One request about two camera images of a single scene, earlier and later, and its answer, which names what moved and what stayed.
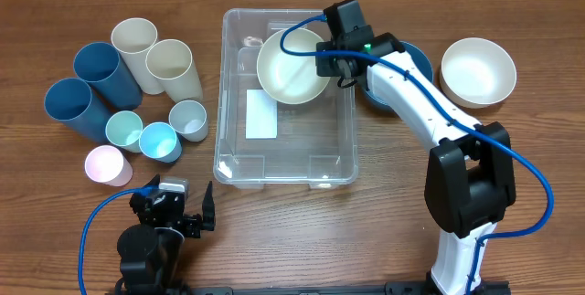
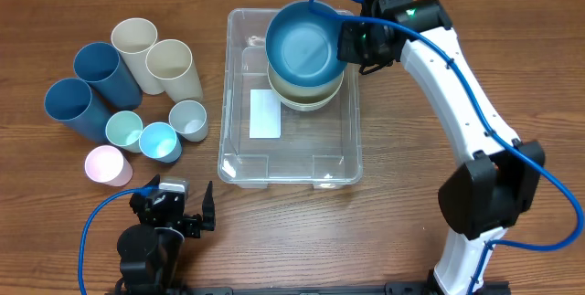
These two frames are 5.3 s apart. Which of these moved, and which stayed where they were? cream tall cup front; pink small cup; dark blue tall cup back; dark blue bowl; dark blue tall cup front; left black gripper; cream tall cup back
Moved: dark blue bowl
Stayed: dark blue tall cup front; dark blue tall cup back; left black gripper; cream tall cup front; pink small cup; cream tall cup back
